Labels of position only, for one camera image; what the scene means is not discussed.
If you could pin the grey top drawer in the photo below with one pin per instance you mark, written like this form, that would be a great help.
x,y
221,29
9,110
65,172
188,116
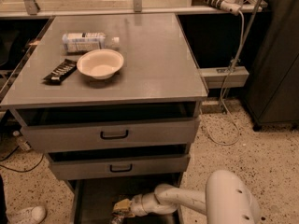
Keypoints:
x,y
79,128

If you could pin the white labelled plastic bottle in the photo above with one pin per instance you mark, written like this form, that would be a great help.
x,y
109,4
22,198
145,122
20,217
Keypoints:
x,y
84,42

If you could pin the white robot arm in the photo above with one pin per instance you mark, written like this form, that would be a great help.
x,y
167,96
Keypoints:
x,y
226,200

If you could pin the white paper bowl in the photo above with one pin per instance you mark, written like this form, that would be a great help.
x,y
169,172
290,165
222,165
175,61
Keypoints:
x,y
100,63

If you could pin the white plug adapter on floor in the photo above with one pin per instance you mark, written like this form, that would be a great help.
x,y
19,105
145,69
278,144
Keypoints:
x,y
21,141

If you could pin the grey drawer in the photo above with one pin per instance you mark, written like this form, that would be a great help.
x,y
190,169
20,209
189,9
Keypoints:
x,y
117,162
94,198
79,128

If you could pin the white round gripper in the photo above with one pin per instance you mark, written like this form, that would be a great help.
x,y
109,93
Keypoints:
x,y
135,203

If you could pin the grey metal beam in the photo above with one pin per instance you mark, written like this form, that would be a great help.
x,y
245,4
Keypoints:
x,y
221,77

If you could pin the white power strip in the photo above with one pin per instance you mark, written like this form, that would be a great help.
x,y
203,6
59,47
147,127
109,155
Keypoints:
x,y
230,6

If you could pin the white sneaker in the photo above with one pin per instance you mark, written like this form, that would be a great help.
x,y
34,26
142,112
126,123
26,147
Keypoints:
x,y
29,215

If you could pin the dark cabinet at right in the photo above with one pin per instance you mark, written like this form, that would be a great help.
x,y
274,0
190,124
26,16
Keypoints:
x,y
272,90

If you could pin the grey drawer cabinet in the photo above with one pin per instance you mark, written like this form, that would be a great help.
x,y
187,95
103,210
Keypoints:
x,y
158,68

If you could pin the clear plastic water bottle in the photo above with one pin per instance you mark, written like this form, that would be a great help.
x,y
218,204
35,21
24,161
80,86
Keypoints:
x,y
116,220

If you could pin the grey middle drawer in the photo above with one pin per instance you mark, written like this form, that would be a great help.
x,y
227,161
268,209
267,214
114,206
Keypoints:
x,y
117,162

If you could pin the grey bottom drawer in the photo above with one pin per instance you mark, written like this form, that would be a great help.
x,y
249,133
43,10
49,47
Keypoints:
x,y
94,198

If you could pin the black snack bar wrapper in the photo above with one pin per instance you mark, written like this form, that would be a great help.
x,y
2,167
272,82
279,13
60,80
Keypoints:
x,y
61,72

